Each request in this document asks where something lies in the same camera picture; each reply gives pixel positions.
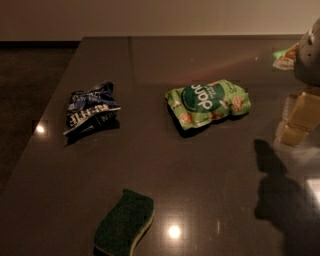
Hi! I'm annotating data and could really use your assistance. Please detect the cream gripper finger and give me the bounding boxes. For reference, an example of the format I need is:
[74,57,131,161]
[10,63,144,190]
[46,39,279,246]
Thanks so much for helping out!
[275,87,320,147]

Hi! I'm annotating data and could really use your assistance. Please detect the green scouring sponge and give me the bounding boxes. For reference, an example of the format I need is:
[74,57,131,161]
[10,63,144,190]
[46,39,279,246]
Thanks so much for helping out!
[94,189,155,256]

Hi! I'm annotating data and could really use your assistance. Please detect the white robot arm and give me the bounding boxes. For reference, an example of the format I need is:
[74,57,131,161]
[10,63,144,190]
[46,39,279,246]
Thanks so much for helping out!
[273,18,320,147]

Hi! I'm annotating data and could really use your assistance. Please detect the orange white snack packet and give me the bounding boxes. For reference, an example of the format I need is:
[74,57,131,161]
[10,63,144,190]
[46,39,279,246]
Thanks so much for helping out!
[273,43,299,70]

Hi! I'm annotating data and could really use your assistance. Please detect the green snack bag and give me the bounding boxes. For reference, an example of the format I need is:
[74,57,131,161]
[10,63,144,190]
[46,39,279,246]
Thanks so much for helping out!
[165,80,251,131]

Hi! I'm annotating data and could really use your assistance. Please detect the crumpled blue snack bag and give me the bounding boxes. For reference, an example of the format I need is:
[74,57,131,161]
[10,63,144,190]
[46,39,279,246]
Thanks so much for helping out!
[63,81,121,137]

